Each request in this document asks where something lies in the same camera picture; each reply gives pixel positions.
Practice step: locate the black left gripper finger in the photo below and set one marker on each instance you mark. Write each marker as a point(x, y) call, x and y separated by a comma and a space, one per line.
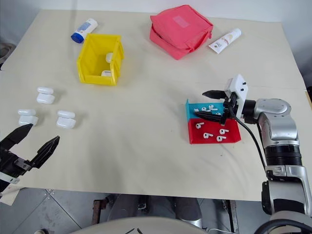
point(45, 152)
point(17, 137)

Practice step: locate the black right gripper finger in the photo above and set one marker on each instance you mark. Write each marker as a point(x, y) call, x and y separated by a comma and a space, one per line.
point(210, 117)
point(215, 94)

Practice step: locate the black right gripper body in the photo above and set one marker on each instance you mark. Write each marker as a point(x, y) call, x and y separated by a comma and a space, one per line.
point(230, 107)

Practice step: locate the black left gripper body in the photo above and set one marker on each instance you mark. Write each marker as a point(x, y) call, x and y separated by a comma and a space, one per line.
point(14, 165)

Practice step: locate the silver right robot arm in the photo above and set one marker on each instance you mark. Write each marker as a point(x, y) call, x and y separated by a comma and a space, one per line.
point(280, 126)

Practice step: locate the yellow plastic bin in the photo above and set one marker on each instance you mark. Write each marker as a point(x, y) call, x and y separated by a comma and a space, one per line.
point(93, 61)

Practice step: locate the red tray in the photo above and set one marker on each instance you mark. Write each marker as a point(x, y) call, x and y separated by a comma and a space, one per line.
point(212, 128)

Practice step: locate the teal tray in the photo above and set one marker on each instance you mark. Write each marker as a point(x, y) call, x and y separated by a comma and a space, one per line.
point(191, 111)

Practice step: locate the white cosmetic tube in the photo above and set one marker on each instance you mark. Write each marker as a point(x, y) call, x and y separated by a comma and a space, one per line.
point(225, 41)

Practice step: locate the pink fabric zip pouch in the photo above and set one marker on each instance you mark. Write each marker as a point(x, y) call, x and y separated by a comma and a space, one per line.
point(179, 33)

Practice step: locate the metal table leg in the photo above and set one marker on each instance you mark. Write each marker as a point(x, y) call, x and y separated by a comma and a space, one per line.
point(231, 214)

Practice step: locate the beige rounded robot torso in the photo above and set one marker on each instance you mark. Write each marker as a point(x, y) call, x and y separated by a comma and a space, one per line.
point(136, 225)

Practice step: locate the white bottle with blue cap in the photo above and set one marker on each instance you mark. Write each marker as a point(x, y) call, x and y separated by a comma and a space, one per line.
point(85, 29)

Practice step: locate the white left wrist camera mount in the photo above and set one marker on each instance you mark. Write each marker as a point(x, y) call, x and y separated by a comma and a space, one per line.
point(8, 179)

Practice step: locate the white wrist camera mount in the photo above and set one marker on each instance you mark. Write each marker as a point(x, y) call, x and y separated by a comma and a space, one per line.
point(8, 179)
point(240, 90)

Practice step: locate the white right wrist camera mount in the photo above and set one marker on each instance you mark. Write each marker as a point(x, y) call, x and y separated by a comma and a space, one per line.
point(240, 90)

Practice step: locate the rusty metal table bracket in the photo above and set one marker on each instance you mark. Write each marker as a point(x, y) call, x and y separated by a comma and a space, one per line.
point(98, 210)

